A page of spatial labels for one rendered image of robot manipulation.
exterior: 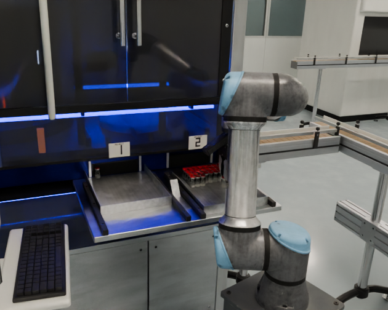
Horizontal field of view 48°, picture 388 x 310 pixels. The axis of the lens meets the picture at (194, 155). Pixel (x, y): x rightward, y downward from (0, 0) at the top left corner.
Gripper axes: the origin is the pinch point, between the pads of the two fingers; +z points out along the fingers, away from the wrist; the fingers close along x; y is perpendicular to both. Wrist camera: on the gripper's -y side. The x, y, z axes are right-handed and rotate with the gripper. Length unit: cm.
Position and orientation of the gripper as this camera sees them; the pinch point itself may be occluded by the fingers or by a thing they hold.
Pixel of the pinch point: (223, 175)
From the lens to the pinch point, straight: 174.2
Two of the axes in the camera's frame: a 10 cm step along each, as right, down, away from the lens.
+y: 9.3, -1.0, 3.7
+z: -0.3, 9.4, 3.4
